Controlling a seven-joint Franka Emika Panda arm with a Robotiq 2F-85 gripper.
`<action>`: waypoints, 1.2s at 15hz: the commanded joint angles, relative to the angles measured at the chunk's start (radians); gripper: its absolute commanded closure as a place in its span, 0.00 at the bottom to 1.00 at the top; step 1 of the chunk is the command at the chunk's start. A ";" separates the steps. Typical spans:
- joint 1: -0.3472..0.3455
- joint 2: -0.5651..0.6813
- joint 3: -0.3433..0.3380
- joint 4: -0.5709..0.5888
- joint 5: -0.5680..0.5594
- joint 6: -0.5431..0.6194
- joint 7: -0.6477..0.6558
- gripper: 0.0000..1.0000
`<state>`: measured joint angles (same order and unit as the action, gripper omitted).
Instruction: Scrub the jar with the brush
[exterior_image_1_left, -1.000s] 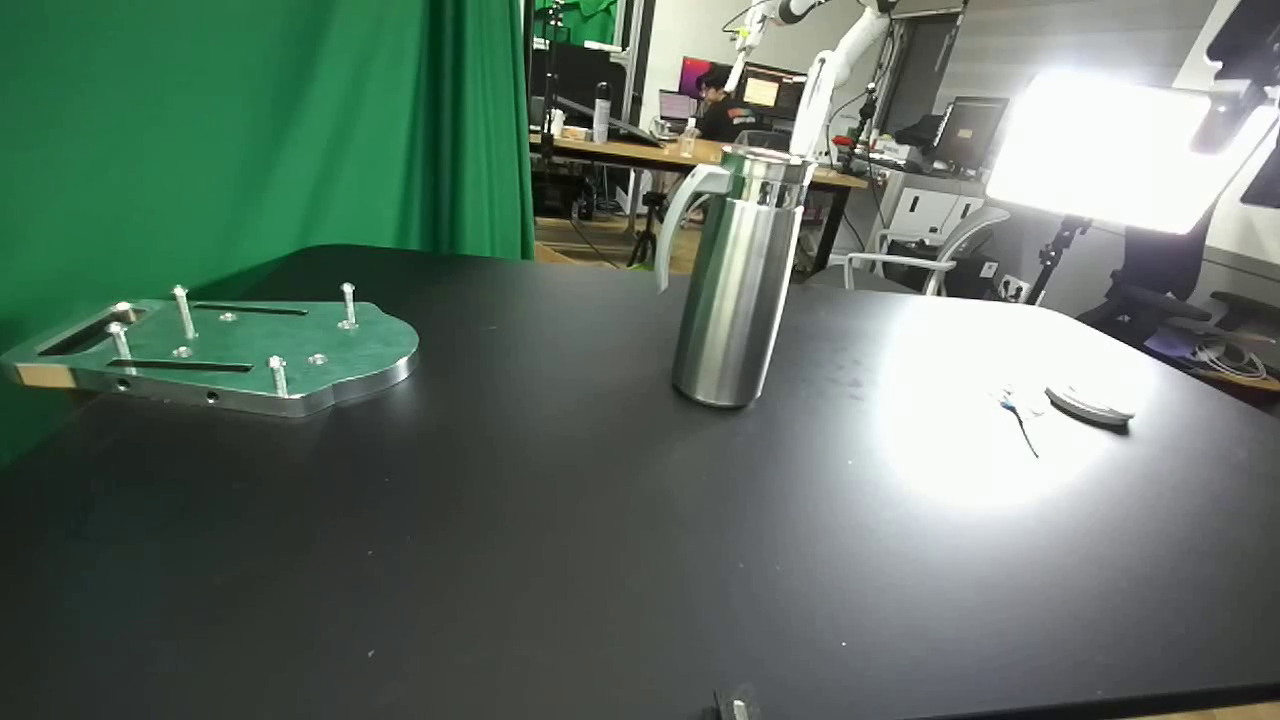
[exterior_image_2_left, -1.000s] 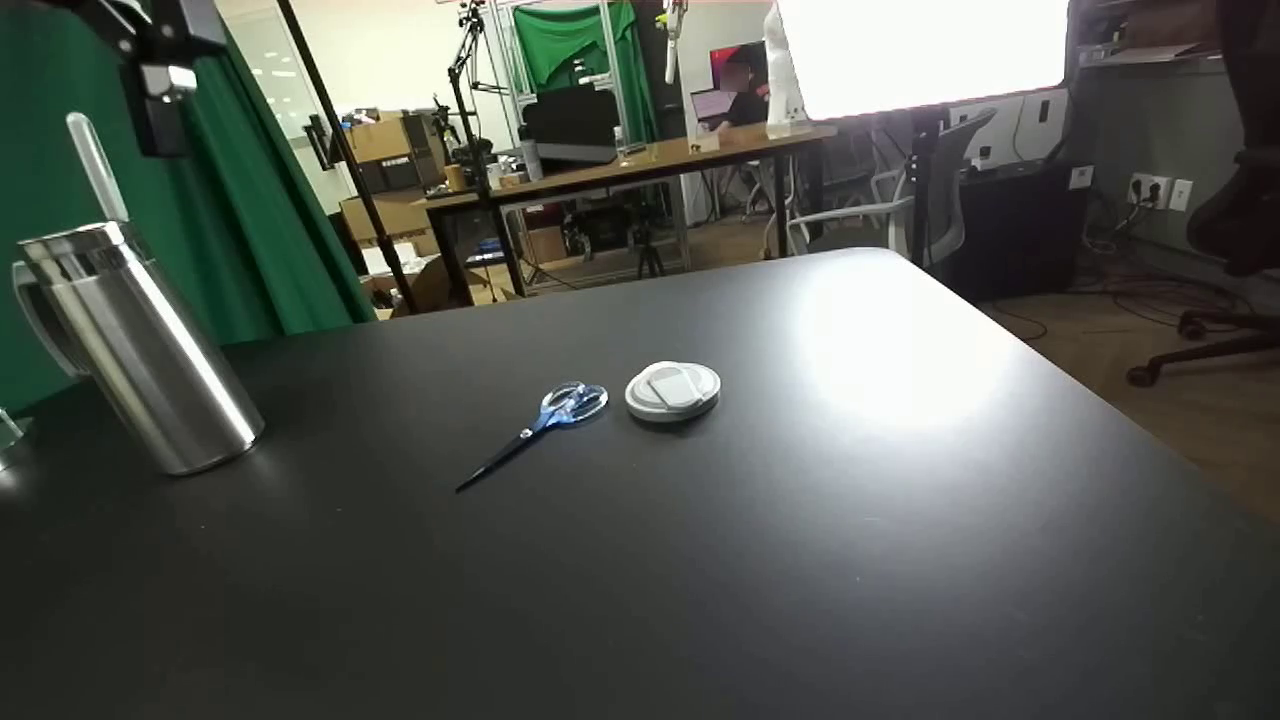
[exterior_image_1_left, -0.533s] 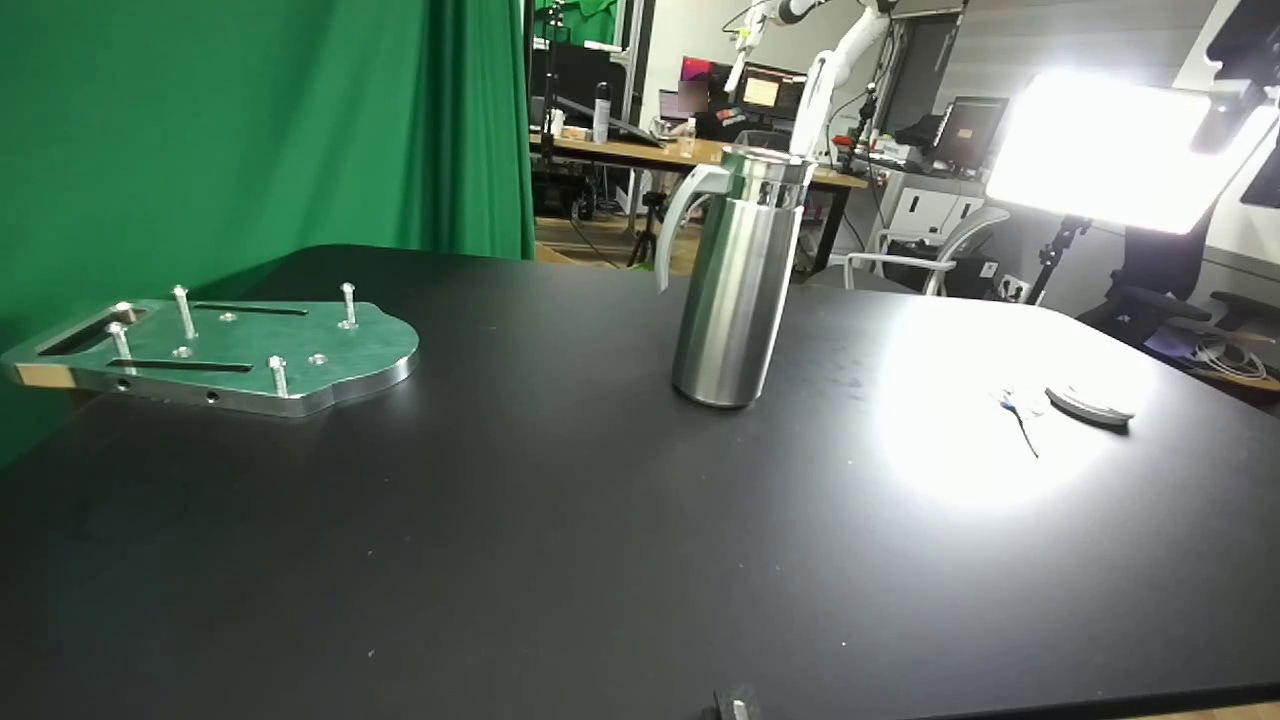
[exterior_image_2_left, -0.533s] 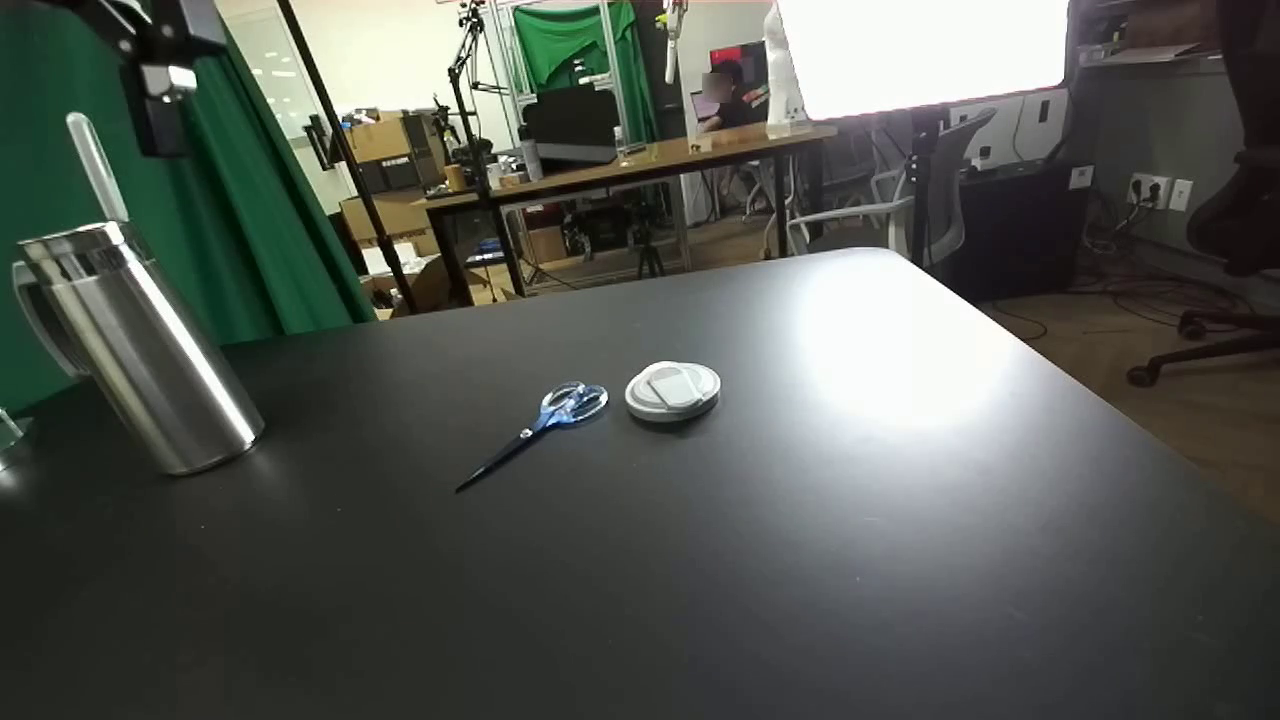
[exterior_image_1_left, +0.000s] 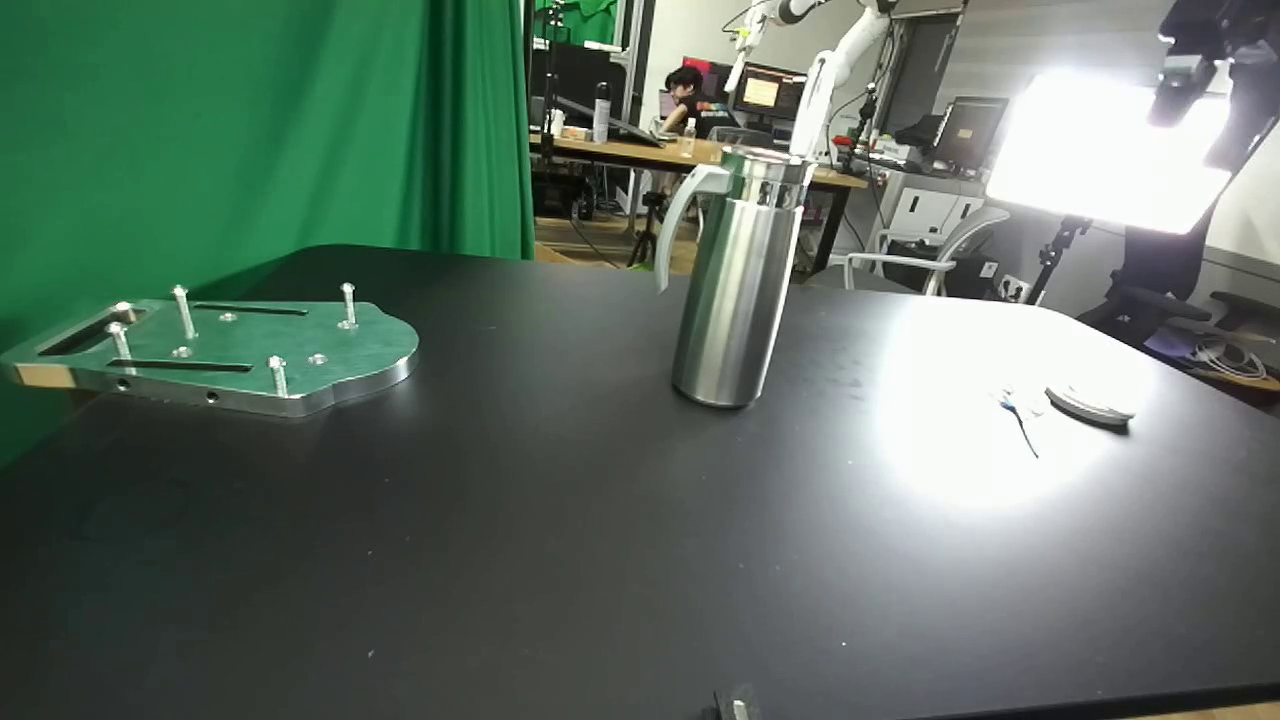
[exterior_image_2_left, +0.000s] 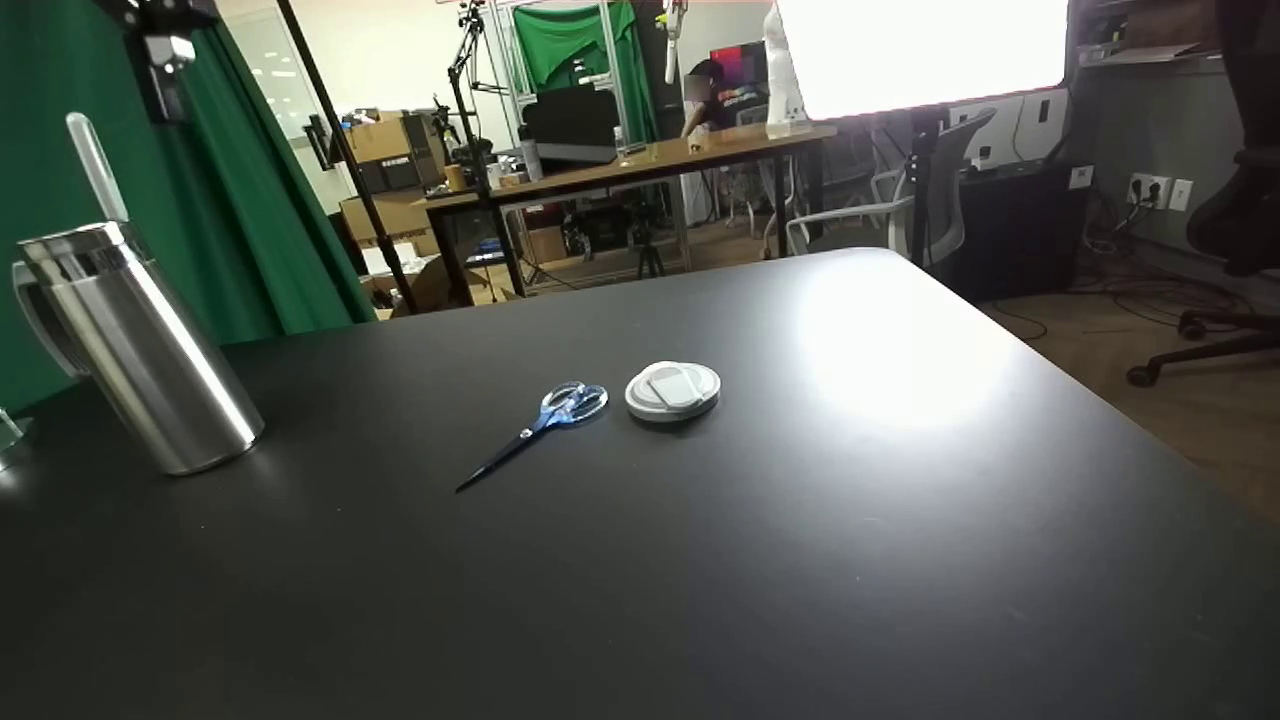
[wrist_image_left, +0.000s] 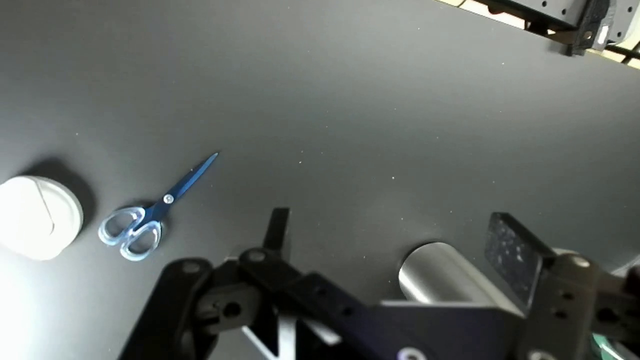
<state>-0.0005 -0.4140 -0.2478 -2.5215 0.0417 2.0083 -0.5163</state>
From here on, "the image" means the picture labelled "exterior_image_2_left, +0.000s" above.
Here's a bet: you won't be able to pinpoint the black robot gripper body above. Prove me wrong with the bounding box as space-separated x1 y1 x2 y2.
99 0 225 38

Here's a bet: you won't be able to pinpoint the white handled brush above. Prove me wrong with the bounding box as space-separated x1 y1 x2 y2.
59 107 131 234

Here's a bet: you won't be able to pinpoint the stainless steel jar with handle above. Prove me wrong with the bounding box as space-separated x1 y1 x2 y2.
7 217 266 481

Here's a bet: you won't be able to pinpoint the large green curtain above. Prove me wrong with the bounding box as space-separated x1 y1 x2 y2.
0 0 378 415

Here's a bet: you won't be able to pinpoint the black slanted tripod pole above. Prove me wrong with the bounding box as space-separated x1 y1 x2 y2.
272 0 420 319

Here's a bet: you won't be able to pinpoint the cardboard box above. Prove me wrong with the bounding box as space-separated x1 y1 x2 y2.
343 112 420 174

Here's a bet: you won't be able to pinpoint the small green backdrop cloth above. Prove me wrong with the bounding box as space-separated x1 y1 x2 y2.
506 0 658 146

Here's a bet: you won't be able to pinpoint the long wooden desk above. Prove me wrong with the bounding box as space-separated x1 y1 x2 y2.
420 119 839 312

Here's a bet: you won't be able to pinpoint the person in dark shirt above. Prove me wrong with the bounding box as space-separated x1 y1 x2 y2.
681 58 777 142

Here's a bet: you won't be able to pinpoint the monitor with colourful screen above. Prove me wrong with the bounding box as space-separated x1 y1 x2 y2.
705 38 777 97

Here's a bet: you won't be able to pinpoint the bright softbox light panel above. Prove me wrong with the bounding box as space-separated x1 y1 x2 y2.
764 0 1074 128

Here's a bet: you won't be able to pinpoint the grey mesh office chair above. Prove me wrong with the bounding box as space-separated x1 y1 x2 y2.
783 107 1001 273

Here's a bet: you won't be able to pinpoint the black cabinet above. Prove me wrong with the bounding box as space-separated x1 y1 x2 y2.
954 157 1086 303

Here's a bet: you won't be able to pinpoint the black rolling office chair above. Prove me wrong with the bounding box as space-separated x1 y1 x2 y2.
1125 0 1280 393

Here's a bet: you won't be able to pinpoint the blue handled scissors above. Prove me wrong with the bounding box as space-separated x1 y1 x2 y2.
452 382 617 498

